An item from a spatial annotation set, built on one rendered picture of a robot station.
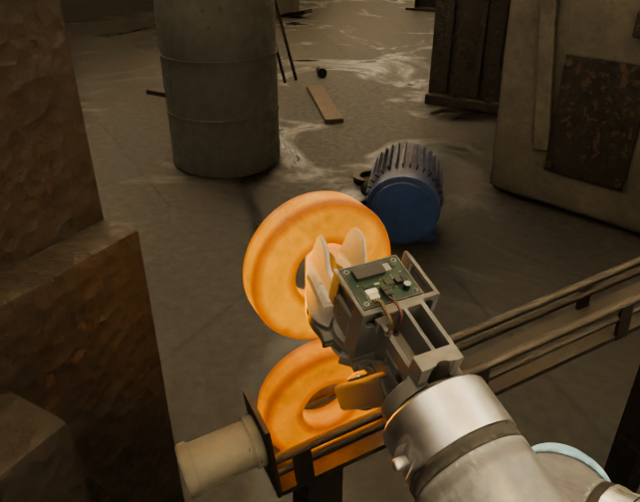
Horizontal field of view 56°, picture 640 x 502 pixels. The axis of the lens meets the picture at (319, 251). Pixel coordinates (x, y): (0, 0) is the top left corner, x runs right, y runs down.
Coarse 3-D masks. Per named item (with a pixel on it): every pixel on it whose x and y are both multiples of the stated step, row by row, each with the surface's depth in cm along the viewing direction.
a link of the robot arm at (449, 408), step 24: (432, 384) 42; (456, 384) 42; (480, 384) 43; (408, 408) 42; (432, 408) 41; (456, 408) 41; (480, 408) 41; (504, 408) 43; (384, 432) 44; (408, 432) 42; (432, 432) 41; (456, 432) 40; (408, 456) 42; (432, 456) 40; (408, 480) 42
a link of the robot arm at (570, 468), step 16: (544, 448) 56; (560, 448) 56; (544, 464) 54; (560, 464) 54; (576, 464) 54; (592, 464) 54; (560, 480) 52; (576, 480) 51; (592, 480) 51; (608, 480) 54; (576, 496) 50; (592, 496) 49; (608, 496) 49; (624, 496) 49
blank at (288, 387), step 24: (288, 360) 65; (312, 360) 63; (336, 360) 64; (264, 384) 66; (288, 384) 63; (312, 384) 65; (264, 408) 65; (288, 408) 65; (336, 408) 71; (288, 432) 67; (312, 432) 69
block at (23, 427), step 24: (0, 408) 54; (24, 408) 54; (0, 432) 52; (24, 432) 52; (48, 432) 52; (0, 456) 50; (24, 456) 50; (48, 456) 52; (72, 456) 55; (0, 480) 49; (24, 480) 50; (48, 480) 53; (72, 480) 55
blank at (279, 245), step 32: (320, 192) 58; (288, 224) 55; (320, 224) 57; (352, 224) 58; (256, 256) 56; (288, 256) 57; (384, 256) 62; (256, 288) 57; (288, 288) 58; (288, 320) 60
